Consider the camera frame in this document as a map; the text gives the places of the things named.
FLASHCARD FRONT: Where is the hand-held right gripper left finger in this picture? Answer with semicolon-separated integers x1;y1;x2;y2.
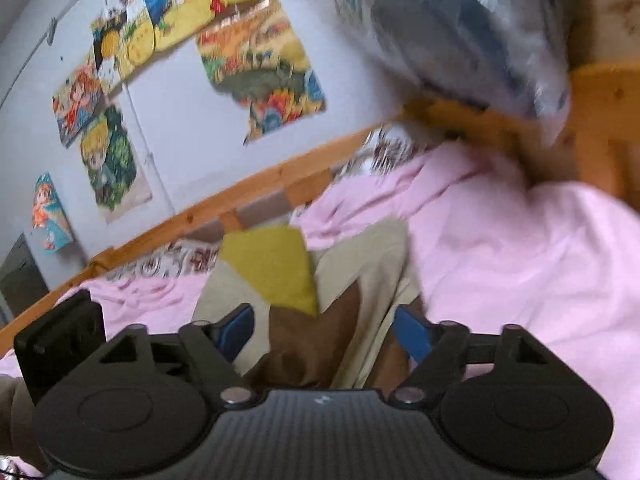
100;304;257;407

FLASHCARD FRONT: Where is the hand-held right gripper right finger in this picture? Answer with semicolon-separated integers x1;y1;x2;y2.
391;306;552;407

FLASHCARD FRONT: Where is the olive and brown hooded jacket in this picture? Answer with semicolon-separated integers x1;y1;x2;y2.
191;220;427;392

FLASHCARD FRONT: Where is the clear plastic bag of clothes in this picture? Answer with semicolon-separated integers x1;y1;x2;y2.
319;0;574;147

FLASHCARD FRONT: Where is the dark grey cabinet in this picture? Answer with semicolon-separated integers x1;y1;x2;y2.
0;233;51;322

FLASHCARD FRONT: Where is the pink bed sheet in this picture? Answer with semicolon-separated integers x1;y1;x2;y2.
0;140;640;480

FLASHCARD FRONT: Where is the small blue figure wall poster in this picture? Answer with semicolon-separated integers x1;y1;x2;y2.
32;172;74;256

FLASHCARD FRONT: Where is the wooden bed frame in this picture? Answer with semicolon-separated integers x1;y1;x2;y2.
0;60;640;346

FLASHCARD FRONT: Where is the green figure wall poster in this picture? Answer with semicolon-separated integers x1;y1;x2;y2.
80;105;154;224

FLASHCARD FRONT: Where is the orange-haired figure wall poster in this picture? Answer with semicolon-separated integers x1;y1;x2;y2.
52;54;109;149

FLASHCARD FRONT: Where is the torn colourful wall poster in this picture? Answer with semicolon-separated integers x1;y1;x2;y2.
195;0;327;147

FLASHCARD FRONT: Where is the small yellow wall poster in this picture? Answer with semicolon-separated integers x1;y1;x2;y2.
91;0;155;97

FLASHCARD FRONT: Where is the blue and yellow wall poster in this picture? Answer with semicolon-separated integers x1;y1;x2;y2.
139;0;302;52

